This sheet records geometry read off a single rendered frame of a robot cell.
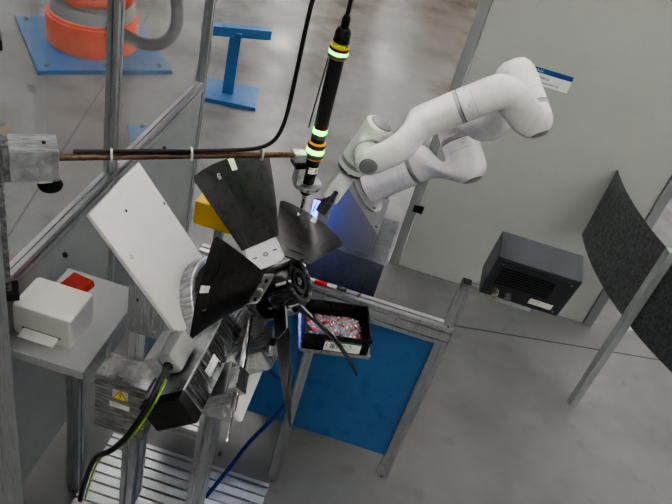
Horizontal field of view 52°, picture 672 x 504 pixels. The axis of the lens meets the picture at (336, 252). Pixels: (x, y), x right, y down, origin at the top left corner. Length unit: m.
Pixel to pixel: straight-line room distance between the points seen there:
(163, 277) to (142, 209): 0.18
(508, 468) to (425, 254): 1.32
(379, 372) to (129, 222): 1.18
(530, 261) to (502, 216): 1.66
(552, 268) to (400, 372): 0.71
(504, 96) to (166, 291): 0.97
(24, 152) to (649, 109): 2.82
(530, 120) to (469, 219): 1.93
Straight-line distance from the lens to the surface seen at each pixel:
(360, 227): 2.37
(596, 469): 3.47
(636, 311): 3.31
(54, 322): 1.99
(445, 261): 3.96
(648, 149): 3.67
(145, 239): 1.78
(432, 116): 1.82
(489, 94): 1.81
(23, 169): 1.51
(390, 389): 2.61
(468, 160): 2.24
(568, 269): 2.18
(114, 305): 2.17
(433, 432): 3.21
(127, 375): 2.00
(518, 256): 2.14
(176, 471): 2.74
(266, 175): 1.83
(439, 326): 2.36
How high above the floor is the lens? 2.35
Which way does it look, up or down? 36 degrees down
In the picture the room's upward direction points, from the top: 16 degrees clockwise
